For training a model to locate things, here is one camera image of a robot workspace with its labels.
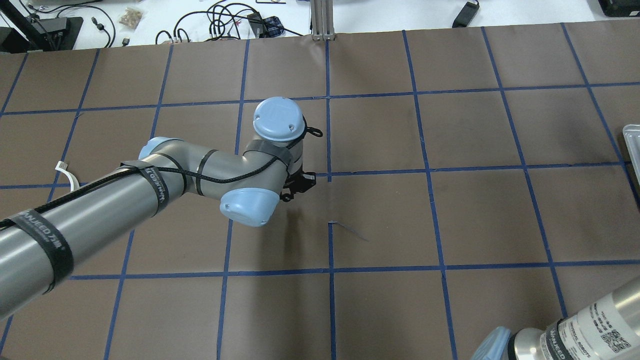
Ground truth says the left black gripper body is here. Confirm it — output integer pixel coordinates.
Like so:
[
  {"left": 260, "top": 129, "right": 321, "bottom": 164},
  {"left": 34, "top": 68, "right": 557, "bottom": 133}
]
[{"left": 279, "top": 171, "right": 317, "bottom": 203}]

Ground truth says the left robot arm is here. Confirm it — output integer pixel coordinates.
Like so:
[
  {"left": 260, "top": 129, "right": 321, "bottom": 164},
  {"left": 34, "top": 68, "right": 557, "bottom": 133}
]
[{"left": 0, "top": 96, "right": 323, "bottom": 319}]

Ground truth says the metal tray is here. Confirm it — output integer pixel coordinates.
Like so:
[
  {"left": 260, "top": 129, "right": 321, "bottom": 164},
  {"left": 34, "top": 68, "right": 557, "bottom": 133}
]
[{"left": 622, "top": 124, "right": 640, "bottom": 182}]

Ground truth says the black power adapter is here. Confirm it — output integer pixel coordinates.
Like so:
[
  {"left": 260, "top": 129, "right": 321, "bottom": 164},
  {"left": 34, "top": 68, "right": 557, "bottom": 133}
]
[{"left": 451, "top": 0, "right": 480, "bottom": 28}]

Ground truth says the small bag of parts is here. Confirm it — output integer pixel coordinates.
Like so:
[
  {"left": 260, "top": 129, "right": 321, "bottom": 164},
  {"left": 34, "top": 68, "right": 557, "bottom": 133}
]
[{"left": 118, "top": 7, "right": 144, "bottom": 30}]

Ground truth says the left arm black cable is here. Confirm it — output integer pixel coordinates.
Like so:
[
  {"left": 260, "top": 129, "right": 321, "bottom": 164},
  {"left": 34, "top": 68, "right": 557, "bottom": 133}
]
[{"left": 0, "top": 117, "right": 324, "bottom": 231}]

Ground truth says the aluminium frame post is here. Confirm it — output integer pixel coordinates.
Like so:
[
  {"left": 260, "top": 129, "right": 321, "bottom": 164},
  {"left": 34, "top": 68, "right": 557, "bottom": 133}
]
[{"left": 310, "top": 0, "right": 336, "bottom": 41}]

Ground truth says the white curved plastic bracket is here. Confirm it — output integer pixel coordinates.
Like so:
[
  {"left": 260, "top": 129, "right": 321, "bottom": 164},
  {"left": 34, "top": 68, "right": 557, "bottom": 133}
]
[{"left": 54, "top": 161, "right": 81, "bottom": 192}]

